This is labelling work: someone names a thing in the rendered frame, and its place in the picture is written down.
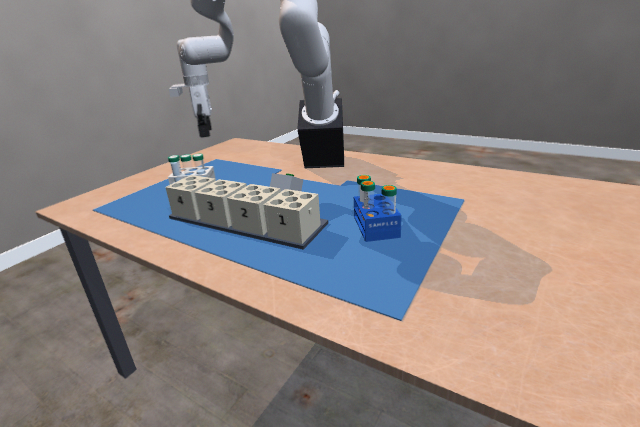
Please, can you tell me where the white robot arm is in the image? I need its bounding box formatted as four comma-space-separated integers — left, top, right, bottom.
169, 0, 340, 126

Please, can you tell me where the blue flat mat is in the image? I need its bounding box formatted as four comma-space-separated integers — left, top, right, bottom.
93, 159, 465, 321

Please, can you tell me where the blue tube rack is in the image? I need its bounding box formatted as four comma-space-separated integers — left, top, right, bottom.
354, 194, 401, 242

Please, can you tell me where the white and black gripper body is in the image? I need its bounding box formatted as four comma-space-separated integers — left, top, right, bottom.
187, 82, 212, 118

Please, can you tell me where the white tube rack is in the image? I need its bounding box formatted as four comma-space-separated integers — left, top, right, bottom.
168, 166, 216, 185

